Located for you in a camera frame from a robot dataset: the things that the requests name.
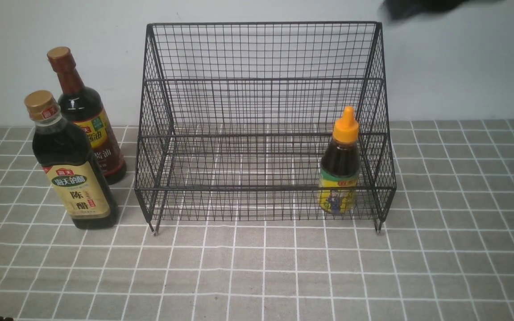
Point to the small bottle orange cap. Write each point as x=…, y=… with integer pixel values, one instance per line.
x=340, y=166

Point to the soy sauce bottle brown cap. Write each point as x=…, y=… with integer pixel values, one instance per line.
x=84, y=107

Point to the vinegar bottle gold cap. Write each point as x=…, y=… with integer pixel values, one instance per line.
x=68, y=161

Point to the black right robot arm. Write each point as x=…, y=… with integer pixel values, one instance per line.
x=403, y=10

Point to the grey checkered tablecloth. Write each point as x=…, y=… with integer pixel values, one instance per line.
x=445, y=253

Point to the black wire mesh rack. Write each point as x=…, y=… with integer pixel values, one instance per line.
x=235, y=118

